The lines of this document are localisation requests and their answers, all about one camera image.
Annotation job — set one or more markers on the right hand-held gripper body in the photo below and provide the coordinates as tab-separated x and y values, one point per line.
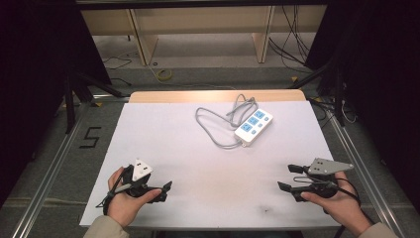
325	167

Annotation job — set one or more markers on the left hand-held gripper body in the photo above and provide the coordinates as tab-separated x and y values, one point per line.
141	172

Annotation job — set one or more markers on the person's left hand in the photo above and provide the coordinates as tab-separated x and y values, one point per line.
124	206

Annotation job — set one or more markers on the person's right hand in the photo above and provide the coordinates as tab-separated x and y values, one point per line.
343	206

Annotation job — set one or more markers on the white power strip blue sockets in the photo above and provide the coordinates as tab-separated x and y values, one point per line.
253	127

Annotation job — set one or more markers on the black metal stand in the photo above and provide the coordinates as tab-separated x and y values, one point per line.
336	92
71	102

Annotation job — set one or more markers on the black curtain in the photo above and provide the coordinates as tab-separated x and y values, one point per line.
33	82
379	82

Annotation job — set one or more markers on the light wooden desk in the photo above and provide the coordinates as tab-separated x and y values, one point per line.
204	20

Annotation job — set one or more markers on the aluminium floor rail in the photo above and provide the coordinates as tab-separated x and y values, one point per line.
360	165
49	172

